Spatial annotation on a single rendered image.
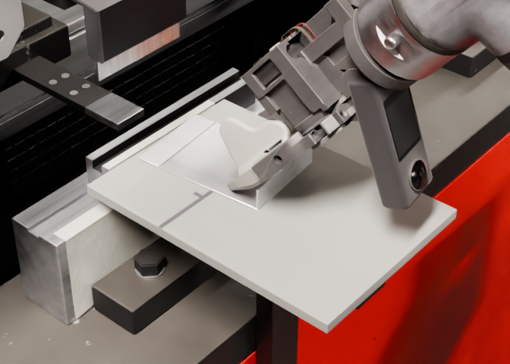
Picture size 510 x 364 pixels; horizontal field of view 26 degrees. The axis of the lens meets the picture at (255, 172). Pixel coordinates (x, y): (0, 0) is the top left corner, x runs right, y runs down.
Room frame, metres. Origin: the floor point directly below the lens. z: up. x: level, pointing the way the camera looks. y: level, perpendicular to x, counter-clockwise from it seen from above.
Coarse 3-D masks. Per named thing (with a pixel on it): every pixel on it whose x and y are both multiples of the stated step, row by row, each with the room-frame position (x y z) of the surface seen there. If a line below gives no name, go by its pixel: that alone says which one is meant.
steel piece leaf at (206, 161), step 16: (192, 144) 0.82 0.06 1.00; (208, 144) 0.82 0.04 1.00; (224, 144) 0.82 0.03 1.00; (176, 160) 0.79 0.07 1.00; (192, 160) 0.79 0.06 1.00; (208, 160) 0.79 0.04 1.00; (224, 160) 0.79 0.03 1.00; (304, 160) 0.78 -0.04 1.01; (192, 176) 0.77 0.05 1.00; (208, 176) 0.77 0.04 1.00; (224, 176) 0.77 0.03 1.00; (272, 176) 0.74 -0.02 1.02; (288, 176) 0.76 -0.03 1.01; (224, 192) 0.75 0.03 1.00; (240, 192) 0.75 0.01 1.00; (256, 192) 0.75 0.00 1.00; (272, 192) 0.74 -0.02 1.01; (256, 208) 0.72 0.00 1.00
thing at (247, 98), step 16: (224, 80) 0.93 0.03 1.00; (240, 80) 0.93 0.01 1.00; (192, 96) 0.90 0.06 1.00; (208, 96) 0.91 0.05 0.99; (224, 96) 0.90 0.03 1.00; (240, 96) 0.92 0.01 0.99; (160, 112) 0.87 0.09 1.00; (176, 112) 0.88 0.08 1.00; (144, 128) 0.84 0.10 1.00; (160, 128) 0.86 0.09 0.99; (112, 144) 0.82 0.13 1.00; (128, 144) 0.83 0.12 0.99; (96, 160) 0.80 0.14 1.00; (96, 176) 0.79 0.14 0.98
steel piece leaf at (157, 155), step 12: (192, 120) 0.85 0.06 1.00; (204, 120) 0.85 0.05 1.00; (180, 132) 0.83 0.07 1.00; (192, 132) 0.83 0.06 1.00; (156, 144) 0.82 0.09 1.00; (168, 144) 0.82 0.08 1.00; (180, 144) 0.82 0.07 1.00; (144, 156) 0.80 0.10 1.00; (156, 156) 0.80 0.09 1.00; (168, 156) 0.80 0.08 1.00
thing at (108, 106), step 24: (24, 24) 0.98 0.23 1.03; (48, 24) 0.99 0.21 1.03; (24, 48) 0.96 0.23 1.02; (48, 48) 0.98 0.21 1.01; (0, 72) 0.93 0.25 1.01; (24, 72) 0.93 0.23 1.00; (48, 72) 0.93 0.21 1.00; (72, 96) 0.89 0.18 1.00; (96, 96) 0.89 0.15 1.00; (120, 120) 0.85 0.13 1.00
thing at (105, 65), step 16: (128, 0) 0.82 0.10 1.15; (144, 0) 0.83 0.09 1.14; (160, 0) 0.85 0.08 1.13; (176, 0) 0.86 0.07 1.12; (96, 16) 0.80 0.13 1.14; (112, 16) 0.80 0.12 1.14; (128, 16) 0.82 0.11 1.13; (144, 16) 0.83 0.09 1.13; (160, 16) 0.84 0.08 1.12; (176, 16) 0.86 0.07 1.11; (96, 32) 0.80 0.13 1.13; (112, 32) 0.80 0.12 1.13; (128, 32) 0.82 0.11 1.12; (144, 32) 0.83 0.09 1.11; (160, 32) 0.85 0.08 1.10; (176, 32) 0.87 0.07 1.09; (96, 48) 0.80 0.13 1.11; (112, 48) 0.80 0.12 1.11; (128, 48) 0.81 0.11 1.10; (144, 48) 0.84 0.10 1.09; (96, 64) 0.80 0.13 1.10; (112, 64) 0.81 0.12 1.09; (128, 64) 0.83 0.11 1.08
